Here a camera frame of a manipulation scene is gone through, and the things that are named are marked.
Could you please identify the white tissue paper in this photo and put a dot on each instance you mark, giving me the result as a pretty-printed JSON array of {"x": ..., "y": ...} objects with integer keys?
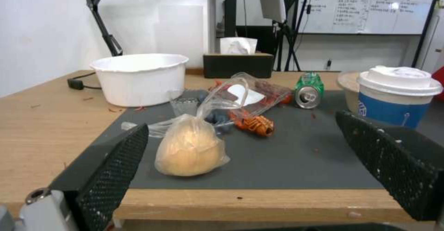
[{"x": 238, "y": 45}]

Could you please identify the blue paper cup white lid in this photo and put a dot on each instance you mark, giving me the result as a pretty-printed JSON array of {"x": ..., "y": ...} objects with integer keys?
[{"x": 395, "y": 98}]

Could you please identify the clear bag with crayfish shells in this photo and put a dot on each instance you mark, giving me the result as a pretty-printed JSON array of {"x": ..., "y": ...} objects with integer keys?
[{"x": 267, "y": 93}]

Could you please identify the dark grey table mat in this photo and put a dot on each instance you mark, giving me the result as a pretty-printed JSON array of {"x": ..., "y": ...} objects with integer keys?
[{"x": 277, "y": 158}]

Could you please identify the black upright stand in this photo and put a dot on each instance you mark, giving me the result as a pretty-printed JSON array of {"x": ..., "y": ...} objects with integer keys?
[{"x": 230, "y": 7}]

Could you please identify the black tissue box holder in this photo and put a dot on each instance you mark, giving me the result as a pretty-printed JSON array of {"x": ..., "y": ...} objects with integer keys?
[{"x": 237, "y": 65}]

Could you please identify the white plastic takeout bowl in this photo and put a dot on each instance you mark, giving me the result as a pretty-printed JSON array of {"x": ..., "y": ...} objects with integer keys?
[{"x": 138, "y": 82}]

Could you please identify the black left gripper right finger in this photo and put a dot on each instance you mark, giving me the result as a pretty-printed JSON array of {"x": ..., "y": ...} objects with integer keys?
[{"x": 392, "y": 163}]

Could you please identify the brown paper bowl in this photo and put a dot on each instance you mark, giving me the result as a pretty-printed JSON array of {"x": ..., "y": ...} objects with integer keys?
[{"x": 348, "y": 88}]

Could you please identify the crushed green drink can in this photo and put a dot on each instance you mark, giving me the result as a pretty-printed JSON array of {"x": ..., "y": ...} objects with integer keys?
[{"x": 309, "y": 90}]

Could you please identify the bun in clear plastic bag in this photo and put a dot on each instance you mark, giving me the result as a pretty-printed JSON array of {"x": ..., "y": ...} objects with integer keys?
[{"x": 189, "y": 150}]

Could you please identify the whiteboard with writing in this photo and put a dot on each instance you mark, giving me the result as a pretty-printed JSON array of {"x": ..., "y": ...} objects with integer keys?
[{"x": 367, "y": 7}]

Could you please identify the silver foil wrapper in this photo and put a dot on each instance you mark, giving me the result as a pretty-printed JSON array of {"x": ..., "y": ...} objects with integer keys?
[{"x": 185, "y": 103}]

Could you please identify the black tripod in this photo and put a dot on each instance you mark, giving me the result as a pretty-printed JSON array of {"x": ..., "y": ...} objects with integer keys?
[{"x": 288, "y": 43}]

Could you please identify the dark blue berries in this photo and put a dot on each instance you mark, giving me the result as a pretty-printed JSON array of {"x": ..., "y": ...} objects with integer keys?
[{"x": 216, "y": 119}]

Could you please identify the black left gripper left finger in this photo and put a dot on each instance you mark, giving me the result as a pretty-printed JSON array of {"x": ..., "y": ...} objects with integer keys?
[{"x": 104, "y": 179}]

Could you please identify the orange crayfish shell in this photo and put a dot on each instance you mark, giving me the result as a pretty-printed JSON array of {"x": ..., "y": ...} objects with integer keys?
[{"x": 256, "y": 125}]

